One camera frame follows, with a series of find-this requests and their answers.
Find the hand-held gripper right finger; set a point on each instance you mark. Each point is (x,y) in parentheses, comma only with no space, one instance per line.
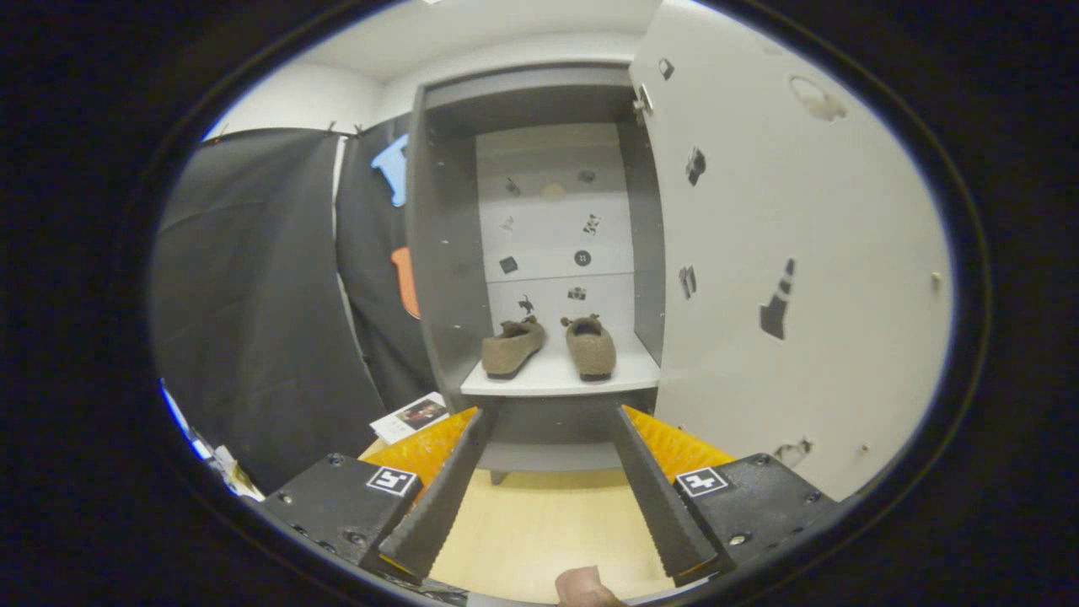
(662,506)

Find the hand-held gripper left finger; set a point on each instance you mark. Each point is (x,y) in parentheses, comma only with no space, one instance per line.
(442,506)

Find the brown fuzzy shoe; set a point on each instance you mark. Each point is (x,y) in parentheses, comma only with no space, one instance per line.
(512,350)
(590,350)

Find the grey shoe cabinet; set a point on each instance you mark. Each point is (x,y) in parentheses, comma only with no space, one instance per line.
(442,278)

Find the light grey shoe cabinet door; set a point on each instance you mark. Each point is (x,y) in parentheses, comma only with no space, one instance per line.
(826,211)

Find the metal door hinge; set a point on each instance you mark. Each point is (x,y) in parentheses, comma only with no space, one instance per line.
(642,101)

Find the black backdrop cloth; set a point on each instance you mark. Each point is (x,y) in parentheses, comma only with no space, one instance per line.
(253,295)

